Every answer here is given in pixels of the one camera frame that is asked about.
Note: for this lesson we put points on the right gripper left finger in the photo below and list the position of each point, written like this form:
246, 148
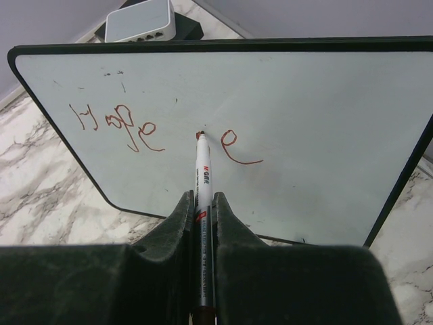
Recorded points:
142, 283

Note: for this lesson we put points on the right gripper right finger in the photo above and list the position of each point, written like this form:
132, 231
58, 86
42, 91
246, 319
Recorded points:
257, 283

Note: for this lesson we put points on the white red marker pen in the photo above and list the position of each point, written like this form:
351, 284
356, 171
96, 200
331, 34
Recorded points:
202, 281

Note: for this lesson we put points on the black framed whiteboard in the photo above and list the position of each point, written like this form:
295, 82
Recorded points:
311, 140

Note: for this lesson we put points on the white network switch box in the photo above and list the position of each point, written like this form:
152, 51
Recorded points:
146, 21

